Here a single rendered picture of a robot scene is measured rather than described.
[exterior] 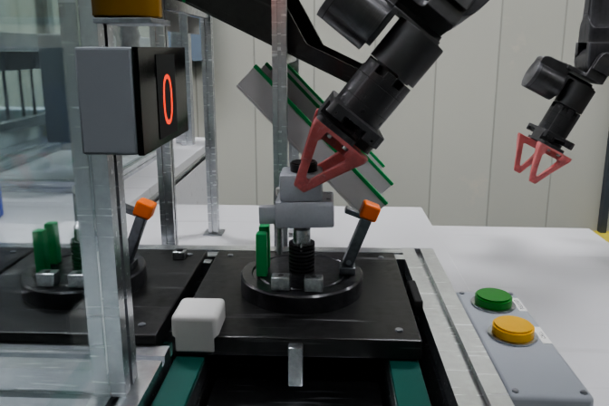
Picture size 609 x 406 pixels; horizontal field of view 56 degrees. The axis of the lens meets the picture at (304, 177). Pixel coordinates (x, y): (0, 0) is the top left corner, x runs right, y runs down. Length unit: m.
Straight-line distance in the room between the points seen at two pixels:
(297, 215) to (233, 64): 3.33
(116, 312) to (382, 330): 0.25
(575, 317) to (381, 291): 0.36
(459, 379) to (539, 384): 0.07
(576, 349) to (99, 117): 0.66
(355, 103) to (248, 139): 3.38
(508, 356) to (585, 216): 3.79
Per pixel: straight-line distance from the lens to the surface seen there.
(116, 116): 0.39
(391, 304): 0.64
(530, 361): 0.59
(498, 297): 0.68
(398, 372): 0.56
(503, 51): 4.00
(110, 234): 0.46
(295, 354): 0.56
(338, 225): 1.27
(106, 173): 0.45
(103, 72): 0.39
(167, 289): 0.68
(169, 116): 0.45
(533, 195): 4.19
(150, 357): 0.58
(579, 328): 0.91
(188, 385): 0.55
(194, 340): 0.58
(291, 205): 0.62
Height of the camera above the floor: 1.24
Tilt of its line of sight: 13 degrees down
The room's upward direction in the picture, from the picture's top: straight up
